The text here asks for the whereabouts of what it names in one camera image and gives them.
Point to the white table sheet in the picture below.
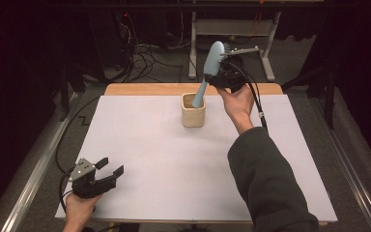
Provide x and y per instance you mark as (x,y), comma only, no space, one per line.
(174,167)

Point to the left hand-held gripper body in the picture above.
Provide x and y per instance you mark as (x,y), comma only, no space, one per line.
(87,183)

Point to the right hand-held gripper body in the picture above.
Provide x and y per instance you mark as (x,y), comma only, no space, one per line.
(232,72)

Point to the beige square cup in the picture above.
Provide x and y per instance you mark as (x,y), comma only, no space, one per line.
(193,116)

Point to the light blue hairbrush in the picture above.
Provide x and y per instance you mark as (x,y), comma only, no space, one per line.
(212,63)

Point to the person's left hand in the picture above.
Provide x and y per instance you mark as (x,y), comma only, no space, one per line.
(79,209)

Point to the person's right hand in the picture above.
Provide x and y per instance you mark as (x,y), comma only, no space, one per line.
(238,103)

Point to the metal floor rail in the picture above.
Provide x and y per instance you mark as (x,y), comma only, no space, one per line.
(351,167)
(35,167)

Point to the white metal table frame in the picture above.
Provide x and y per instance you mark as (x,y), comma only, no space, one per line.
(235,27)

